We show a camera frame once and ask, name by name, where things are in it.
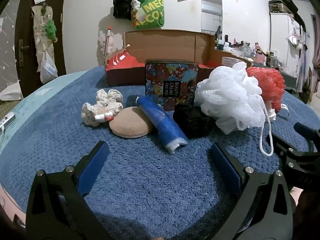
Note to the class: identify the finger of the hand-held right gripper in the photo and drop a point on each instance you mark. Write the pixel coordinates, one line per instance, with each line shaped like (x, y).
(285, 150)
(306, 132)

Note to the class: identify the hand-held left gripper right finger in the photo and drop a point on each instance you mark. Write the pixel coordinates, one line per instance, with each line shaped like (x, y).
(226, 167)

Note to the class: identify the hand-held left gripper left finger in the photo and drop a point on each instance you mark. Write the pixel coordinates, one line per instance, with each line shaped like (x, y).
(93, 166)

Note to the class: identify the tan powder puff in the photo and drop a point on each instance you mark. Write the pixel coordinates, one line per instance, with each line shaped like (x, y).
(130, 123)

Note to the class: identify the black fluffy pom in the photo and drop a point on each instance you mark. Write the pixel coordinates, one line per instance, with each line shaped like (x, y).
(192, 121)

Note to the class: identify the red mesh bath pouf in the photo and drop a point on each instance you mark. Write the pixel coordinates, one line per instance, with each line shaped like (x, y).
(268, 85)

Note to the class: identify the cream crochet flower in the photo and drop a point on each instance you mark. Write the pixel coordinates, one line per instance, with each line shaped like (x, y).
(110, 100)

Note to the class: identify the white mesh bath pouf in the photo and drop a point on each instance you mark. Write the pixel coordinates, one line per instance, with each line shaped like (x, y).
(230, 97)

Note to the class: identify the blue squeeze tube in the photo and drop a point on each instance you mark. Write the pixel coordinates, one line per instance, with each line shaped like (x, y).
(165, 125)

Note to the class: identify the cardboard box with red lining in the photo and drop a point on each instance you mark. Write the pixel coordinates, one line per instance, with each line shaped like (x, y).
(162, 45)

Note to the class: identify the blue terry towel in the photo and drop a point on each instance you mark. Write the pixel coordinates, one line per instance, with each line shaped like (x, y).
(150, 192)

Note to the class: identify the pink curtain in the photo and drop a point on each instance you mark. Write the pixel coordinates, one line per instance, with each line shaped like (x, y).
(316, 62)

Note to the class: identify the pink bedsheet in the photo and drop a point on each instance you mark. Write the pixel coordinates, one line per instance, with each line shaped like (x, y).
(6, 197)

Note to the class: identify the white wardrobe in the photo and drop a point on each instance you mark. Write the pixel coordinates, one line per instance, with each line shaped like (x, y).
(280, 37)

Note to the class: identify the floral tin box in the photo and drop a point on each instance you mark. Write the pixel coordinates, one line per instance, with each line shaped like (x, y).
(172, 80)

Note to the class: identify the light blue bedsheet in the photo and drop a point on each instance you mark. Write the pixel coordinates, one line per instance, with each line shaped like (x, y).
(15, 100)

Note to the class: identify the clear plastic container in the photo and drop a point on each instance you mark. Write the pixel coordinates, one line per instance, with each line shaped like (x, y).
(232, 60)

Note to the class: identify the cluttered dresser table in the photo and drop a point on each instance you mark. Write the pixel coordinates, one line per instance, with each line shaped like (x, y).
(245, 48)

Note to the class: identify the clear plastic bag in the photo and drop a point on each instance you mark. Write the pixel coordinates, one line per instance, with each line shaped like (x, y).
(47, 70)

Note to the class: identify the white paper sheet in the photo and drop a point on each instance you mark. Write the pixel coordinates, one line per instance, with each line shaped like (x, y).
(11, 91)

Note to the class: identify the pale pink plush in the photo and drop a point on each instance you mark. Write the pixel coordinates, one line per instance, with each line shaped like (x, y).
(102, 42)

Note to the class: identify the dark case on wardrobe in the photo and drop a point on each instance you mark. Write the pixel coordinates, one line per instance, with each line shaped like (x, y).
(282, 3)

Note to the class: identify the hanging door organizer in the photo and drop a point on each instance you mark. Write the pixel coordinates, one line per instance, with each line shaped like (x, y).
(40, 37)

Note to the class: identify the green plush toy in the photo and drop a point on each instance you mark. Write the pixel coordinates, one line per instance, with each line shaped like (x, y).
(51, 30)

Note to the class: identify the dark wooden door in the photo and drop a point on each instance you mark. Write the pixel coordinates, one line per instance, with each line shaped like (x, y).
(25, 25)

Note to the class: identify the green tote bag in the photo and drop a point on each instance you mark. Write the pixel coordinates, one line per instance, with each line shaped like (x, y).
(152, 12)

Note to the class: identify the black bag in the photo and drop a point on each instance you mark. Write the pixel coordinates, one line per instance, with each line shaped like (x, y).
(122, 2)

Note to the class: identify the wall mirror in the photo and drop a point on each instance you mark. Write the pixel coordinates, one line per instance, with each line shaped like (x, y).
(211, 10)

